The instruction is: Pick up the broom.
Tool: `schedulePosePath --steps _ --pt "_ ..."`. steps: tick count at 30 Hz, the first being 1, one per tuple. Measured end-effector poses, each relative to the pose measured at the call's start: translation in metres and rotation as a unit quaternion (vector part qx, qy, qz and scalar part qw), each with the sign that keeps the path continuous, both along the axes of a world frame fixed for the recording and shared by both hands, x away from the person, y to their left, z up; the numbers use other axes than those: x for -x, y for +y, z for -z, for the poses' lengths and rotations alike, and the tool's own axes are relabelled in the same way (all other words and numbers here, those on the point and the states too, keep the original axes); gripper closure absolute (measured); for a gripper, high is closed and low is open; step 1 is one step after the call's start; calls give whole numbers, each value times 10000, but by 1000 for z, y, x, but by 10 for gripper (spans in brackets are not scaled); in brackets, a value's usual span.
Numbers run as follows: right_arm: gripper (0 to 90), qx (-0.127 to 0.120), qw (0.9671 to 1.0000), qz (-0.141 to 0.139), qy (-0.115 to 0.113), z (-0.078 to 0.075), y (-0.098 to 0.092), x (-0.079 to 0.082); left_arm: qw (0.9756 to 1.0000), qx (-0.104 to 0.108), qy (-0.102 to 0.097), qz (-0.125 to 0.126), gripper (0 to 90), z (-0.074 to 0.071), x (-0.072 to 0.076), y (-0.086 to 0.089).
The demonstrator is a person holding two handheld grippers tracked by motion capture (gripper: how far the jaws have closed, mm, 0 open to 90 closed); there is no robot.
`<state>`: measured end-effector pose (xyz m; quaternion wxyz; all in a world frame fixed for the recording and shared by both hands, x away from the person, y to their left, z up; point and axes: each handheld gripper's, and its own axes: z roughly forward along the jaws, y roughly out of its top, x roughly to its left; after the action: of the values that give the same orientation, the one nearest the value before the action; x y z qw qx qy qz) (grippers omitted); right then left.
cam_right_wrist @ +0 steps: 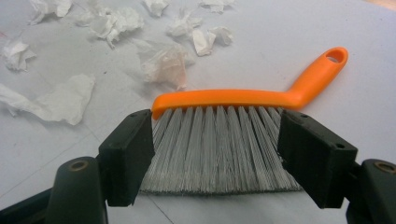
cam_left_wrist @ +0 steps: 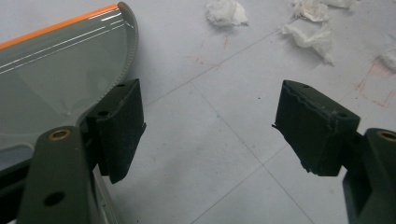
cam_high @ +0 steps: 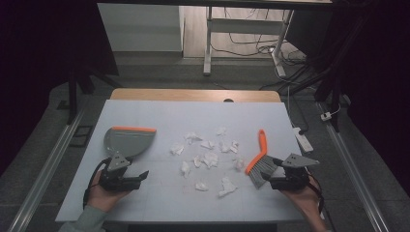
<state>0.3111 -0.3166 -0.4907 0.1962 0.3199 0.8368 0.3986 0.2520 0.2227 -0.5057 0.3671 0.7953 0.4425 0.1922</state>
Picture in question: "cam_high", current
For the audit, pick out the person's left hand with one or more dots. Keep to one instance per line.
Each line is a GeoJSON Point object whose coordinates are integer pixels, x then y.
{"type": "Point", "coordinates": [103, 198]}

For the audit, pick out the white paper scraps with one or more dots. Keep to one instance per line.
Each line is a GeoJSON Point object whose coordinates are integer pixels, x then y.
{"type": "Point", "coordinates": [211, 159]}

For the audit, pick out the black tripod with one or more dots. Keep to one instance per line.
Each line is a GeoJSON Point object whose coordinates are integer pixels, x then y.
{"type": "Point", "coordinates": [336, 106]}

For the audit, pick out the desk with white frame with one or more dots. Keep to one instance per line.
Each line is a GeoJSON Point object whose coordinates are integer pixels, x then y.
{"type": "Point", "coordinates": [245, 25]}

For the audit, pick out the black frame on floor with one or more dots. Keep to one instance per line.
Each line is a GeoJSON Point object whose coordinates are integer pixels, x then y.
{"type": "Point", "coordinates": [82, 136]}

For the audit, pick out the wooden table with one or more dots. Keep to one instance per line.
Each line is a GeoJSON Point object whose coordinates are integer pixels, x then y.
{"type": "Point", "coordinates": [177, 95]}

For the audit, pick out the small white adapter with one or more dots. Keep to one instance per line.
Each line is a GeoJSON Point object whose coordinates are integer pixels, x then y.
{"type": "Point", "coordinates": [326, 116]}

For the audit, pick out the person's right hand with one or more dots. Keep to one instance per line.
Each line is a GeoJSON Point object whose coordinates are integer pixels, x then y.
{"type": "Point", "coordinates": [306, 201]}

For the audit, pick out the white cabinet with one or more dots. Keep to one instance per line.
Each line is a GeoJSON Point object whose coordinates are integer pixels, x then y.
{"type": "Point", "coordinates": [141, 29]}

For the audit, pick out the black curtain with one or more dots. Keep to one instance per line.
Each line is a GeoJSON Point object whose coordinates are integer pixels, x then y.
{"type": "Point", "coordinates": [380, 48]}
{"type": "Point", "coordinates": [32, 48]}

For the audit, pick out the grey dustpan with orange edge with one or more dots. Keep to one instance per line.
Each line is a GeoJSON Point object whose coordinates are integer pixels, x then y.
{"type": "Point", "coordinates": [129, 141]}

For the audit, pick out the white power strip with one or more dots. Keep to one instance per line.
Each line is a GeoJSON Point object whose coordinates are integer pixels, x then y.
{"type": "Point", "coordinates": [303, 141]}

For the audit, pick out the aluminium rail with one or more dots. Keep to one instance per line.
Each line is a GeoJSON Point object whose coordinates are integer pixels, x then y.
{"type": "Point", "coordinates": [48, 174]}
{"type": "Point", "coordinates": [351, 167]}

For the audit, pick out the black stand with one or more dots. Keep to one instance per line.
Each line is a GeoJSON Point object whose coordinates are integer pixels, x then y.
{"type": "Point", "coordinates": [72, 96]}

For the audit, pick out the orange brush with grey bristles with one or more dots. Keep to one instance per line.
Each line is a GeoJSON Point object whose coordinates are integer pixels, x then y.
{"type": "Point", "coordinates": [262, 138]}

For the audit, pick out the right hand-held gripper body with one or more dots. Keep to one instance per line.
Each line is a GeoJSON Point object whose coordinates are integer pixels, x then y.
{"type": "Point", "coordinates": [290, 179]}

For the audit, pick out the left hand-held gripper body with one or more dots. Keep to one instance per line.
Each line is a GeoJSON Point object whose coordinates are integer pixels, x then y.
{"type": "Point", "coordinates": [117, 179]}

